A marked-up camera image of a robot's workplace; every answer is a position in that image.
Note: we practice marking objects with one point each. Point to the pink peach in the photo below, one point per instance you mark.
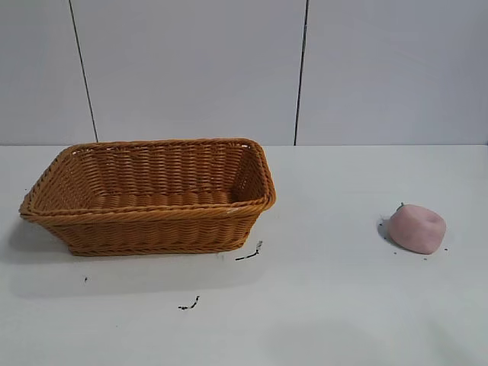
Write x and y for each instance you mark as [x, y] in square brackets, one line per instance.
[415, 232]

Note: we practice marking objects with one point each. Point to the brown wicker basket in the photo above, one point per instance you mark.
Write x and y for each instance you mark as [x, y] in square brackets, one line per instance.
[152, 228]

